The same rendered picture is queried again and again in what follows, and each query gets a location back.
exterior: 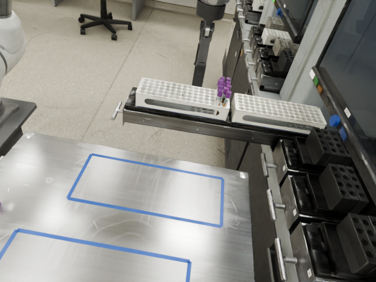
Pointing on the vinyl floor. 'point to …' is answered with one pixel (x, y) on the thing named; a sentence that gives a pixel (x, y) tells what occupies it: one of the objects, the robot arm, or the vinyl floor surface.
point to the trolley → (120, 216)
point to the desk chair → (106, 19)
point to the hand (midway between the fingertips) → (198, 71)
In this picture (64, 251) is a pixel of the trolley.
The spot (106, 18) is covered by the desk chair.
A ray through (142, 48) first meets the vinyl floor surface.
